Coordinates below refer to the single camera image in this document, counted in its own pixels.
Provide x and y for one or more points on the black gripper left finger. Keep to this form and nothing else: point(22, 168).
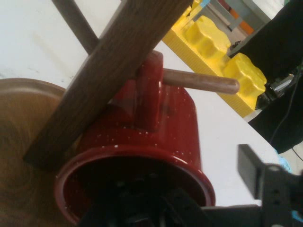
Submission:
point(146, 210)

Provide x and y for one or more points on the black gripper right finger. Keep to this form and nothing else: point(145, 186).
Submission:
point(277, 189)

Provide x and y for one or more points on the red speckled mug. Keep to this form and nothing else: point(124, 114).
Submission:
point(146, 132)

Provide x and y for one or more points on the black bulky equipment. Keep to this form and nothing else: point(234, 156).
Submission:
point(281, 71)

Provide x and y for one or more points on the brown wooden mug tree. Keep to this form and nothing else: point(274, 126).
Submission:
point(106, 71)

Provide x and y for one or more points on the large yellow toy block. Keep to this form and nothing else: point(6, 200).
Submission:
point(208, 45)

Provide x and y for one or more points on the large orange toy block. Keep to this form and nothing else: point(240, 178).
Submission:
point(247, 26)

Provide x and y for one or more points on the large grey toy block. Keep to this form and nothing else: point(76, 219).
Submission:
point(236, 11)

